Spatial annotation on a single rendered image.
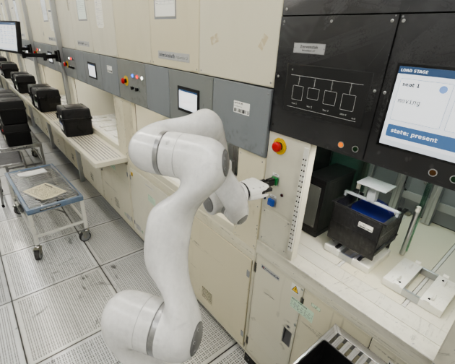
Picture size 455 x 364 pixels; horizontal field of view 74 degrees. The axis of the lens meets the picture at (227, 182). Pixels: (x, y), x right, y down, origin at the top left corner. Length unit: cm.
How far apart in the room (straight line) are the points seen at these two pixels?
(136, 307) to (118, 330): 6
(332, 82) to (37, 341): 216
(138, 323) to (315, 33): 95
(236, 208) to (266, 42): 63
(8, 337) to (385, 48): 244
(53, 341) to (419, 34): 232
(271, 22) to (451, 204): 131
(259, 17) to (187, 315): 103
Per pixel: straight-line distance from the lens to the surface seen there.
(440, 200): 196
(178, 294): 68
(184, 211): 63
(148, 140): 66
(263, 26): 125
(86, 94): 381
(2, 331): 254
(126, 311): 74
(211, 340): 215
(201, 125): 73
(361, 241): 137
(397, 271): 146
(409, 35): 96
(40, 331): 243
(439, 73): 93
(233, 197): 95
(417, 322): 133
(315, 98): 109
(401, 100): 96
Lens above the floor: 172
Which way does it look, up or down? 25 degrees down
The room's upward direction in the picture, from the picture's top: 3 degrees clockwise
